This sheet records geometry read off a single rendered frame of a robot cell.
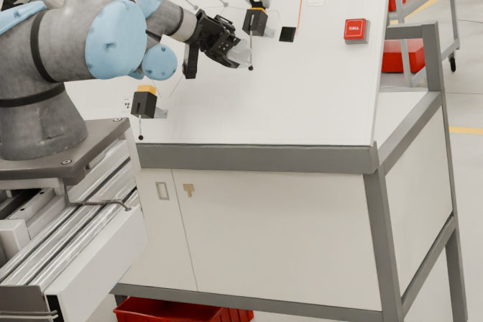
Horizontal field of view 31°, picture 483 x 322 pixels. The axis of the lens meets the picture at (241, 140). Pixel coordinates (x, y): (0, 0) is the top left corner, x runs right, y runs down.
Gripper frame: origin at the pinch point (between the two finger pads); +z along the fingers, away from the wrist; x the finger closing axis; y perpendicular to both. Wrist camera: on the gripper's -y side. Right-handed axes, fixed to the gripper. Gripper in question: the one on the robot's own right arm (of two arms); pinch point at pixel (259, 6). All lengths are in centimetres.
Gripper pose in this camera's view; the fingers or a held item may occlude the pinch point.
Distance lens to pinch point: 219.5
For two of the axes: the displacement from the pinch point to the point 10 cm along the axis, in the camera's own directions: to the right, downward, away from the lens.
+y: 4.1, -7.5, 5.2
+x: -8.5, -1.2, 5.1
